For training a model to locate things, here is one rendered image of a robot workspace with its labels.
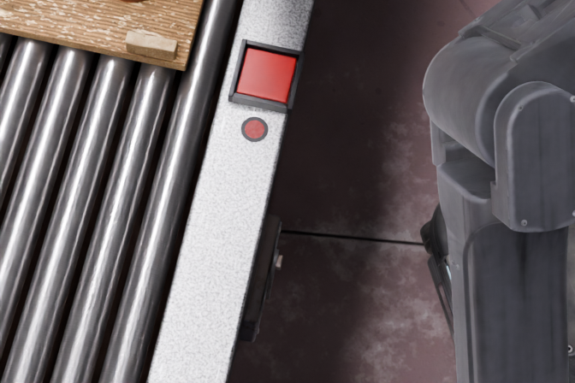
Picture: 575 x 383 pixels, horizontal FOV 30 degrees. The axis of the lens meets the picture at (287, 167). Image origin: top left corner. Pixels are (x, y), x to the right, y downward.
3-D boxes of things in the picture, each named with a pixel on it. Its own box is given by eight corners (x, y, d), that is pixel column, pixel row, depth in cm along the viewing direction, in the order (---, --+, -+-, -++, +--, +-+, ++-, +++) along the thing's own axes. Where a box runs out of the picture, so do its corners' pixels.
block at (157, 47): (179, 50, 124) (178, 38, 122) (174, 63, 124) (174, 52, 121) (129, 39, 125) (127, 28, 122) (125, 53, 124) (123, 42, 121)
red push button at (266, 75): (296, 62, 127) (297, 57, 126) (286, 108, 125) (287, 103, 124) (246, 51, 127) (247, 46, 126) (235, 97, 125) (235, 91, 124)
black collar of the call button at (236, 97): (304, 58, 127) (305, 51, 126) (291, 115, 125) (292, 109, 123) (241, 44, 128) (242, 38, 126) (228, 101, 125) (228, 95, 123)
